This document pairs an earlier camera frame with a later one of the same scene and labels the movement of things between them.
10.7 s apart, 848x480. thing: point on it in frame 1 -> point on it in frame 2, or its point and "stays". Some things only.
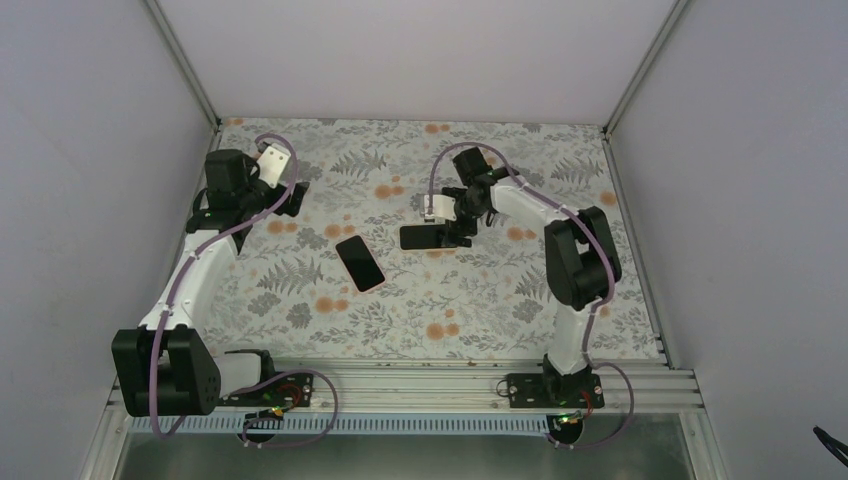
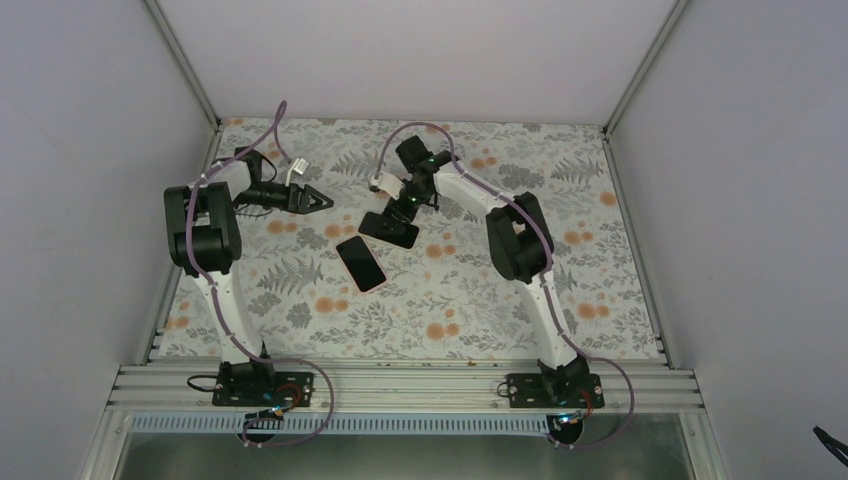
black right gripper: (469, 229) -> (394, 207)
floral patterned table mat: (293, 298) stays
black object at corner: (832, 445) stays
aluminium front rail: (475, 387) stays
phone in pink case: (360, 264) stays
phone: (426, 236) -> (392, 230)
